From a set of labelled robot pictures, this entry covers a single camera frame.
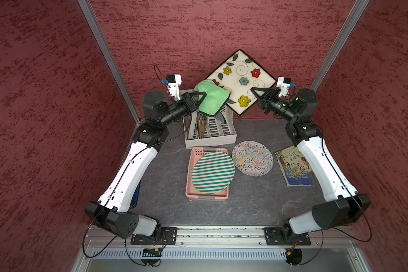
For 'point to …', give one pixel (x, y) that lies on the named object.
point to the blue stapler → (134, 201)
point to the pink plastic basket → (191, 194)
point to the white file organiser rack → (219, 130)
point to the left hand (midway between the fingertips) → (206, 98)
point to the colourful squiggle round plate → (251, 158)
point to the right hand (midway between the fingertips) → (247, 93)
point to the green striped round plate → (213, 172)
